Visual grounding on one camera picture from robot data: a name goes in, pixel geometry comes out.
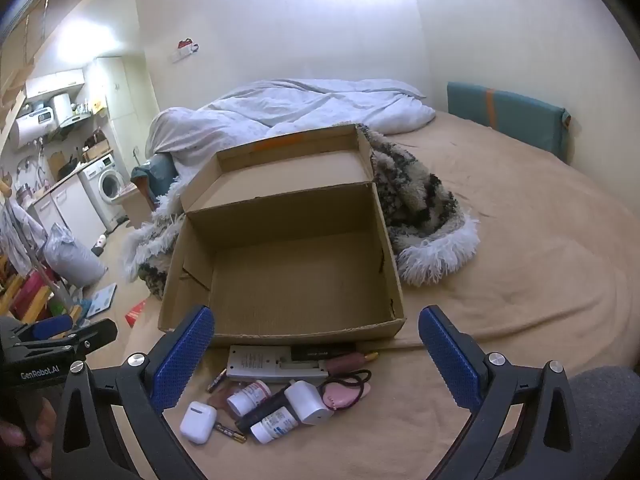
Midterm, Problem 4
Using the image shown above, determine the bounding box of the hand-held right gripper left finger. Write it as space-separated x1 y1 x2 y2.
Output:
52 305 216 480

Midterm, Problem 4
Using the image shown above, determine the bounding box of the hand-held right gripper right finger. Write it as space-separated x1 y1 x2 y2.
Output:
417 305 586 480

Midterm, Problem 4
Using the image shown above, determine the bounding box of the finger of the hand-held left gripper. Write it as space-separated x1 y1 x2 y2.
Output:
22 319 119 357
10 314 76 343

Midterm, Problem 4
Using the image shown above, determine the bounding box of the brown translucent hair claw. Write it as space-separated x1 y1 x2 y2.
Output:
207 385 242 418

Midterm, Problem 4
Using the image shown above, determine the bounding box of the white earbuds case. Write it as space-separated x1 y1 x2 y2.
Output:
179 400 219 445

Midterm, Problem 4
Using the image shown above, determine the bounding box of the white remote control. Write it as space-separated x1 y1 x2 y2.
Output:
226 345 331 381

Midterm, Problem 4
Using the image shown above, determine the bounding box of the white medicine bottle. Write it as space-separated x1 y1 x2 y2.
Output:
226 380 272 417
250 406 300 445

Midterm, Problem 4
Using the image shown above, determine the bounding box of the black cylindrical tube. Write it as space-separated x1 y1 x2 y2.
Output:
235 384 294 434

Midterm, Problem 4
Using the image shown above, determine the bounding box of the pink tube with gold tip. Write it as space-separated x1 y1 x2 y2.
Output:
324 352 381 374

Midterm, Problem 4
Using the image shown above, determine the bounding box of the small black rectangular box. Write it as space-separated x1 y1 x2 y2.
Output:
290 343 357 362

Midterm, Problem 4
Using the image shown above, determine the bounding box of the white charger plug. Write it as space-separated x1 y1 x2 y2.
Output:
283 380 335 426

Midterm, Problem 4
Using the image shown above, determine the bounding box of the cardboard box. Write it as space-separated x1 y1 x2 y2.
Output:
159 122 407 349

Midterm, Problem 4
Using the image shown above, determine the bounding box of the person's left hand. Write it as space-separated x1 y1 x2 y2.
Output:
0 398 57 480

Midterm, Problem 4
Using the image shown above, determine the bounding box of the yellow wooden chair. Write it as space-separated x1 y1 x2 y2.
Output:
0 271 81 324

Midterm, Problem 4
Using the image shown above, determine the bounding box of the bathroom scale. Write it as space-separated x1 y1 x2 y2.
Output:
85 282 119 319

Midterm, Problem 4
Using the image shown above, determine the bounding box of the red gift box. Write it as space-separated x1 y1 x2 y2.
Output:
122 297 151 329

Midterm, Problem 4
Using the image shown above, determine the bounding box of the grey plastic bag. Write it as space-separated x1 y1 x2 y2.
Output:
43 223 109 289

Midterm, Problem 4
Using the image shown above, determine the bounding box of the white kitchen cabinet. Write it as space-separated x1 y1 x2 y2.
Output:
32 177 109 249

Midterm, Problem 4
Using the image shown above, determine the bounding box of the fluffy patterned blanket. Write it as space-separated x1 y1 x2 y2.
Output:
122 122 482 301

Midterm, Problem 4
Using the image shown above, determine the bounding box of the white washing machine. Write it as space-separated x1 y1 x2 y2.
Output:
80 154 129 206

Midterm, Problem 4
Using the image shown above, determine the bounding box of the teal padded cushion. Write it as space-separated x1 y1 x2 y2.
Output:
131 152 179 197

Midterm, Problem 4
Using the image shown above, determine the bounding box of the white water heater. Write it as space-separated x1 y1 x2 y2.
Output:
10 110 57 152

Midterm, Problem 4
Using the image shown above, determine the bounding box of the white upper cabinet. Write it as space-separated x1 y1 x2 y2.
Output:
25 69 86 100

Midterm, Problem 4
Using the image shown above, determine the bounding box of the white tall cupboard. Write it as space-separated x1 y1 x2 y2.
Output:
95 56 161 122

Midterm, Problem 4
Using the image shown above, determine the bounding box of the teal cushion with orange stripe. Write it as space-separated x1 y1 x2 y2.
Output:
446 81 572 164

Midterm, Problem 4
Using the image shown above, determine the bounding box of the white duvet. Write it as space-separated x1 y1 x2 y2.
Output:
145 78 437 171

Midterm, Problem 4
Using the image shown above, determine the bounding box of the red white wall fixture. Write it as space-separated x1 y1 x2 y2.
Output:
172 37 200 64

